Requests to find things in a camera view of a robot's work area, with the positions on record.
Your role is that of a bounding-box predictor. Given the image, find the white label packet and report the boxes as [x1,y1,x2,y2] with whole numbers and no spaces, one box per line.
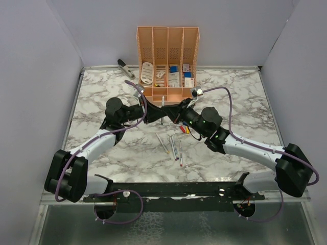
[168,72,180,88]

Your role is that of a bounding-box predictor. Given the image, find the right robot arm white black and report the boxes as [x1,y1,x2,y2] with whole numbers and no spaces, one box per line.
[162,100,313,200]

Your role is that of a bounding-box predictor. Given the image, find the black grey stapler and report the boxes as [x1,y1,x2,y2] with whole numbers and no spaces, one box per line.
[117,59,135,80]

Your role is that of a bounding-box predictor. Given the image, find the white pen red tip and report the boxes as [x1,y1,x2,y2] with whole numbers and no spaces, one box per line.
[179,140,183,167]

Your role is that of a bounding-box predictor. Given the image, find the blue box in organizer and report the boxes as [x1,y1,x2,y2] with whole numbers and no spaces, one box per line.
[169,66,178,73]

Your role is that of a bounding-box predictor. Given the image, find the white oval card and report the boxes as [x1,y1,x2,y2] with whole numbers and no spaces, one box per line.
[140,62,154,84]

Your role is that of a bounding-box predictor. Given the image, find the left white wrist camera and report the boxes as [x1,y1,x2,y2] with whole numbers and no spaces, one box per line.
[132,84,145,100]

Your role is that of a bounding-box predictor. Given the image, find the orange desk organizer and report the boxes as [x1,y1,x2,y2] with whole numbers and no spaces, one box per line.
[136,26,200,106]

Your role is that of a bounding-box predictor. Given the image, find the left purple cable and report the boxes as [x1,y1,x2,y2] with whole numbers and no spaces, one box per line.
[55,80,149,225]

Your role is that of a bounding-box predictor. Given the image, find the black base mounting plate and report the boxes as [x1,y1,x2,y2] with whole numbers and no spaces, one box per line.
[83,181,265,213]

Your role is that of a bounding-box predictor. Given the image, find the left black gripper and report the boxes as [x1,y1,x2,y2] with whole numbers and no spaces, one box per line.
[120,95,167,125]

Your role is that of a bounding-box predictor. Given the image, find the white pen yellow tip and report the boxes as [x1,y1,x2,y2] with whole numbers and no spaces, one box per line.
[155,133,170,155]

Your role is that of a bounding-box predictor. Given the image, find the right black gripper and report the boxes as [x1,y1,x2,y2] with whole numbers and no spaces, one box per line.
[161,98,207,138]

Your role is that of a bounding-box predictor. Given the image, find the white pen blue tip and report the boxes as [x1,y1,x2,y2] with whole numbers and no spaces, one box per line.
[171,136,178,158]

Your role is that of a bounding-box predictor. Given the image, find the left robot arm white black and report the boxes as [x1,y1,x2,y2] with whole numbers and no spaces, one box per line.
[44,97,166,202]

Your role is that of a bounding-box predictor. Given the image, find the white pen purple tip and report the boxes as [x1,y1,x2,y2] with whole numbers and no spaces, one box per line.
[169,136,178,161]

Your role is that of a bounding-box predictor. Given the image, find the white red box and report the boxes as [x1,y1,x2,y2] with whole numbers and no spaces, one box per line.
[184,77,195,88]

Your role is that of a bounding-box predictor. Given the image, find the small pink white box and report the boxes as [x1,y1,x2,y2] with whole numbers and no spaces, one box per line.
[182,63,192,72]

